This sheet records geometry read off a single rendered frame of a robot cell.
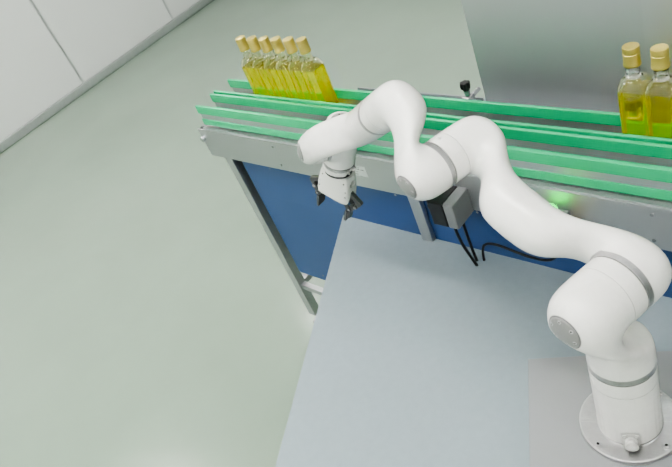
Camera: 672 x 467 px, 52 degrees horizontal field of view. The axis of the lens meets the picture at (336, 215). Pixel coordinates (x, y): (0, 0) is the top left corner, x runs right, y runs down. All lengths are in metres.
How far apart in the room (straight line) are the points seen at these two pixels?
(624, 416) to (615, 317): 0.29
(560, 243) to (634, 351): 0.22
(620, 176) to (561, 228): 0.36
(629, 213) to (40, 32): 5.86
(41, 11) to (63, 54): 0.41
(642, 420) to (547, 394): 0.24
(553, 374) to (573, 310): 0.47
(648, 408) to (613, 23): 0.84
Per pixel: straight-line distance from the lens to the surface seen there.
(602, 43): 1.77
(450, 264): 1.98
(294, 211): 2.50
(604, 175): 1.60
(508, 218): 1.26
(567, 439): 1.52
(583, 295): 1.18
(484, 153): 1.34
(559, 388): 1.60
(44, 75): 6.83
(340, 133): 1.60
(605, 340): 1.19
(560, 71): 1.86
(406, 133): 1.33
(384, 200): 2.09
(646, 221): 1.62
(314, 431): 1.75
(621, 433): 1.47
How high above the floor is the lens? 2.09
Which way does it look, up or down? 35 degrees down
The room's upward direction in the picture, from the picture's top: 24 degrees counter-clockwise
